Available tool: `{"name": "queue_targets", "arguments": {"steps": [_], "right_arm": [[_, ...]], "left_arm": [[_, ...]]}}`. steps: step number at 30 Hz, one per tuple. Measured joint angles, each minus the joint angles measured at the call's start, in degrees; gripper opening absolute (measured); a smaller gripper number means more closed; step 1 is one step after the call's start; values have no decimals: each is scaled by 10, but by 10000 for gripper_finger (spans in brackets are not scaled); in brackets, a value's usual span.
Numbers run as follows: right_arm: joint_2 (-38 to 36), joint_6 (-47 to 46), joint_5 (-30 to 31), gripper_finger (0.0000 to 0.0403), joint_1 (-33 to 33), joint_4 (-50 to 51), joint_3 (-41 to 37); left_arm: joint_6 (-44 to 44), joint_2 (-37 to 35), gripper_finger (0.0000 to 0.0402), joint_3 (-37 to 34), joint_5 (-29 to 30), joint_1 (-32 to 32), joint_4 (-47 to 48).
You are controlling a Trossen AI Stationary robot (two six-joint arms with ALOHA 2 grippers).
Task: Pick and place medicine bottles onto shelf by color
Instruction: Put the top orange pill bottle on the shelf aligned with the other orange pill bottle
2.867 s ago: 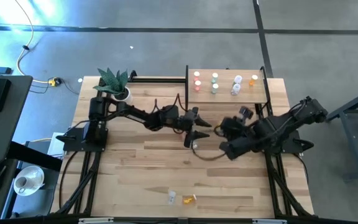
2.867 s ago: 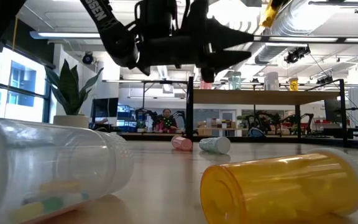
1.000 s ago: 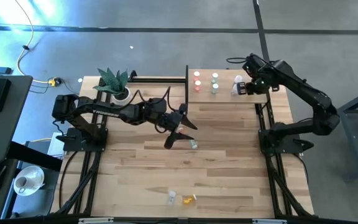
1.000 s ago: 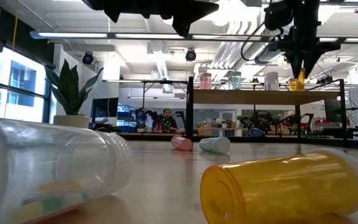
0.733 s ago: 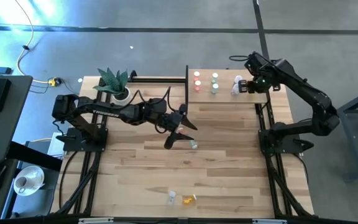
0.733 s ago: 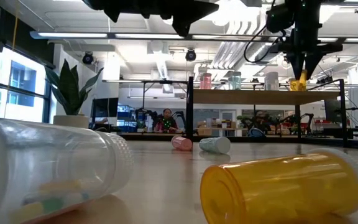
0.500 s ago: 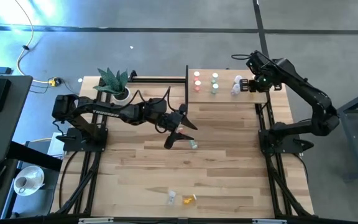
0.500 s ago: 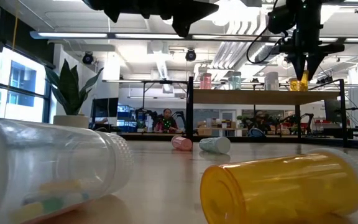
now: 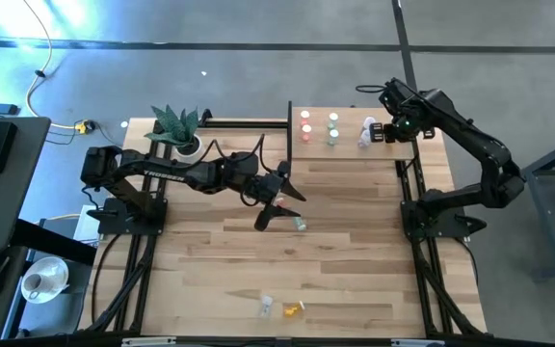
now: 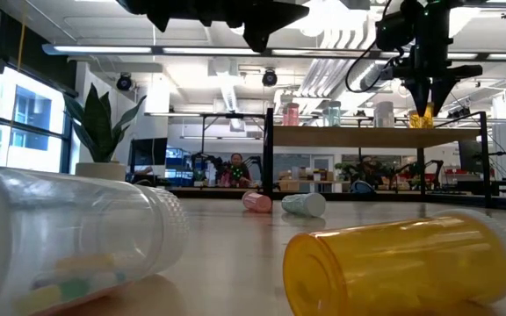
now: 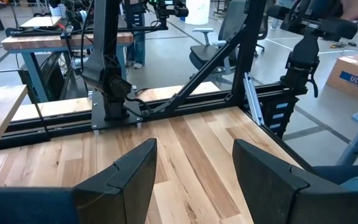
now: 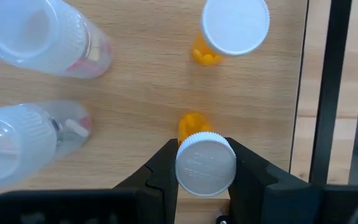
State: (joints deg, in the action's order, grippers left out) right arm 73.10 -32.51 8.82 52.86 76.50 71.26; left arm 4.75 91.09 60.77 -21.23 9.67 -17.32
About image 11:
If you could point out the wooden table blue legs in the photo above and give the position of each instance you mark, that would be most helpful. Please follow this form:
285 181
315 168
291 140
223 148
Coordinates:
57 42

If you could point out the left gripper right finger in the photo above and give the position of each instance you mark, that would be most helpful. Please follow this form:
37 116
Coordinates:
266 186

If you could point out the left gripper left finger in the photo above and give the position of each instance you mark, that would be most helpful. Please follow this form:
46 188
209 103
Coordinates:
126 186

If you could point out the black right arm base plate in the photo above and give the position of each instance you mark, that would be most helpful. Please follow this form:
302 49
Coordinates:
99 123

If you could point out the black aluminium rig frame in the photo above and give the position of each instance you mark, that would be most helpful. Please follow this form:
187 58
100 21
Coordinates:
247 46

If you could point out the black office chair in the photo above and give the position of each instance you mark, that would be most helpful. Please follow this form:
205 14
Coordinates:
204 54

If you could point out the person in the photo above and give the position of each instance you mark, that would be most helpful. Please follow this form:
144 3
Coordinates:
138 46

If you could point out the white flat tray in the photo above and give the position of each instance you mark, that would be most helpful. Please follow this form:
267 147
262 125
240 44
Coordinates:
40 21

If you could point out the cardboard box blue label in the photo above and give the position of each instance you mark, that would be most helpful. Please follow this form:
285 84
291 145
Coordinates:
353 71

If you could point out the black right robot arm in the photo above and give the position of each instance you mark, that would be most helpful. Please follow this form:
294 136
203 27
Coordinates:
104 62

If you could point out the silver metal bracket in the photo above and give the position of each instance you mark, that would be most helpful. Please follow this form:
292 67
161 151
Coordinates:
253 99

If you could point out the white cylinder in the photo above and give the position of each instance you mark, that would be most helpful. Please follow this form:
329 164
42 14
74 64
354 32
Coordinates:
197 12

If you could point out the black background robot arm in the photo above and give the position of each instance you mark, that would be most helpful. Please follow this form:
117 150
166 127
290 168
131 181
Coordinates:
169 9

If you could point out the black box white labels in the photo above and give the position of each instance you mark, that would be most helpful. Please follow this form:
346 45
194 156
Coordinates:
280 124

